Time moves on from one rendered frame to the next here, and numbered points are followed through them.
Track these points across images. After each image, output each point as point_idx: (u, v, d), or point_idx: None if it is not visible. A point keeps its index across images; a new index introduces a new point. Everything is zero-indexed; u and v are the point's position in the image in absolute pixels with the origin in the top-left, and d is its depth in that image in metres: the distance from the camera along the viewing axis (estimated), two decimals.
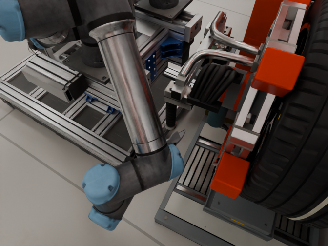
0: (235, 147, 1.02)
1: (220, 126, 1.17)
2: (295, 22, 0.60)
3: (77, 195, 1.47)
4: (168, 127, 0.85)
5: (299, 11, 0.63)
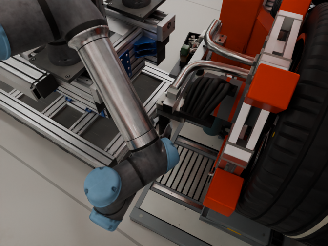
0: None
1: (216, 134, 1.15)
2: (291, 33, 0.57)
3: (54, 194, 1.48)
4: None
5: (296, 22, 0.60)
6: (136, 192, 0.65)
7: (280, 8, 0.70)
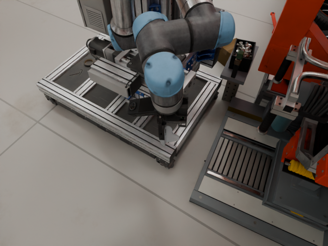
0: (305, 149, 1.20)
1: (284, 130, 1.35)
2: None
3: (120, 180, 1.70)
4: (262, 133, 1.02)
5: None
6: (155, 105, 0.54)
7: None
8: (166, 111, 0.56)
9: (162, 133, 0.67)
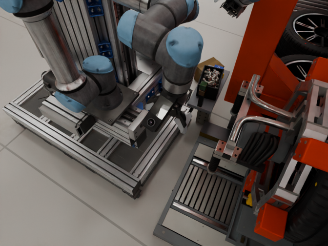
0: (262, 183, 1.17)
1: None
2: (326, 103, 0.75)
3: (84, 211, 1.65)
4: (211, 172, 1.00)
5: None
6: (184, 86, 0.56)
7: (312, 72, 0.88)
8: (190, 85, 0.58)
9: (185, 117, 0.68)
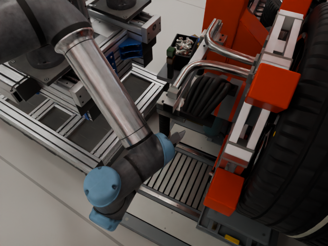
0: None
1: (216, 134, 1.15)
2: (291, 33, 0.57)
3: (41, 197, 1.47)
4: None
5: (296, 22, 0.60)
6: (135, 192, 0.65)
7: (281, 7, 0.70)
8: (140, 184, 0.64)
9: None
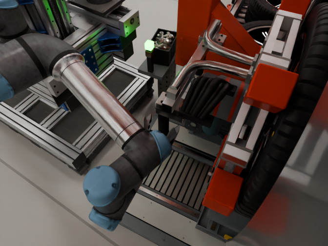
0: None
1: (215, 134, 1.15)
2: (290, 33, 0.57)
3: (25, 188, 1.50)
4: None
5: (295, 22, 0.60)
6: (135, 191, 0.65)
7: (280, 8, 0.70)
8: (140, 184, 0.64)
9: None
